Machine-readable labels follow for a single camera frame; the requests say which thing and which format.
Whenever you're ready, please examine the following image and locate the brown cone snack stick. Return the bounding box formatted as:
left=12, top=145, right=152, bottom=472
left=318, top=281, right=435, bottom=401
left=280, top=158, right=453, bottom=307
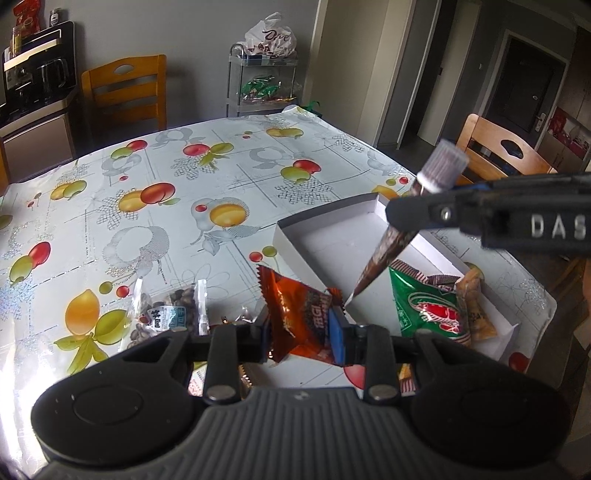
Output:
left=345, top=140, right=469, bottom=306

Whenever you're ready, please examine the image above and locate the green prawn cracker bag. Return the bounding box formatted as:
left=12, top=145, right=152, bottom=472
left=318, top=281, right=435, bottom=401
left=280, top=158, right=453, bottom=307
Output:
left=389, top=260, right=471, bottom=346

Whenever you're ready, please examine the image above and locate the orange snack packet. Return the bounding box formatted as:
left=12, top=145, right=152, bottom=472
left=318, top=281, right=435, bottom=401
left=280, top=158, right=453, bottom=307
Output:
left=257, top=265, right=342, bottom=364

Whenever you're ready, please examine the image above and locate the clear melon seed packet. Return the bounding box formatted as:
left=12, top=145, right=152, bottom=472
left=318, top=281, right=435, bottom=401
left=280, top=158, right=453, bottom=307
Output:
left=125, top=279, right=211, bottom=348

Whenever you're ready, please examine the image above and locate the tan nut snack packet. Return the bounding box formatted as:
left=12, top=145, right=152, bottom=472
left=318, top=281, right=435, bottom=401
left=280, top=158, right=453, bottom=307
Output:
left=455, top=267, right=497, bottom=341

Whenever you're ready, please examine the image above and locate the right wooden chair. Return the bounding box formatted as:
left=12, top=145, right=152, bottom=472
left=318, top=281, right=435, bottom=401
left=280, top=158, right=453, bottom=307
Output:
left=456, top=113, right=556, bottom=185

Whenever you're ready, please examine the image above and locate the wooden chair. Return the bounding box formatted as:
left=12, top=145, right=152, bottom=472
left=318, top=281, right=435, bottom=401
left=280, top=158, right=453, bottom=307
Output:
left=80, top=54, right=167, bottom=134
left=456, top=113, right=556, bottom=185

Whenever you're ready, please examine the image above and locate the white cardboard box tray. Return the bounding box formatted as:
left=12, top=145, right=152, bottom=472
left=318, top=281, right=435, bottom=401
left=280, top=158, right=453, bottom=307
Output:
left=271, top=192, right=521, bottom=363

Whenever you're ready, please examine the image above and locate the dark entrance door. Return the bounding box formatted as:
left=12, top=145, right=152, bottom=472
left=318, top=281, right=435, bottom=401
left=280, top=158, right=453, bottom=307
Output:
left=484, top=34, right=567, bottom=147

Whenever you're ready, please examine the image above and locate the fruit pattern tablecloth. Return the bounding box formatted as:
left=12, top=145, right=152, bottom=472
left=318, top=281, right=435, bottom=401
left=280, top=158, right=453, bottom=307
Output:
left=1, top=107, right=570, bottom=479

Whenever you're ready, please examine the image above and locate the green shopping bag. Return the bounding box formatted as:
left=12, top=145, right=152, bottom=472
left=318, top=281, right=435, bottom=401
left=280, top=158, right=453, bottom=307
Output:
left=301, top=100, right=322, bottom=118

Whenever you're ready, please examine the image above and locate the green candy bag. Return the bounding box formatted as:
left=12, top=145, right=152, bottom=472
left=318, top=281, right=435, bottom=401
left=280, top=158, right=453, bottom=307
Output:
left=240, top=75, right=291, bottom=102

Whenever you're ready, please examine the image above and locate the white plastic bag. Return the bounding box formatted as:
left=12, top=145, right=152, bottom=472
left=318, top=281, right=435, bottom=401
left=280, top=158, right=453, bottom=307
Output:
left=242, top=12, right=297, bottom=58

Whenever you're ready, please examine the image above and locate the grey cabinet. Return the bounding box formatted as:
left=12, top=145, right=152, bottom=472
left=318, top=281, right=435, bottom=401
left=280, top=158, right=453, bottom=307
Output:
left=1, top=92, right=76, bottom=183

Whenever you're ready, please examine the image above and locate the far wooden chair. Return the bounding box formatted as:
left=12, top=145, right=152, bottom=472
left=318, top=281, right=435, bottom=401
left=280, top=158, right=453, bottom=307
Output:
left=80, top=54, right=167, bottom=134

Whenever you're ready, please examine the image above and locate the black coffee machine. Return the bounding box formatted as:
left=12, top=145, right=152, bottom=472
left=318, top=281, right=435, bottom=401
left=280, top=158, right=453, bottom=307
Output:
left=1, top=21, right=77, bottom=126

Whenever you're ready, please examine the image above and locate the red snack bag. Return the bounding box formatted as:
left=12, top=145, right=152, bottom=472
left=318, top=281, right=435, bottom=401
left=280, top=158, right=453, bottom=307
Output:
left=13, top=0, right=42, bottom=39

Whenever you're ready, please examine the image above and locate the metal wire shelf cart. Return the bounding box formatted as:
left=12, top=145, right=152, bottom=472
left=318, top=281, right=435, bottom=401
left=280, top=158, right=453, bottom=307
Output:
left=225, top=43, right=301, bottom=117

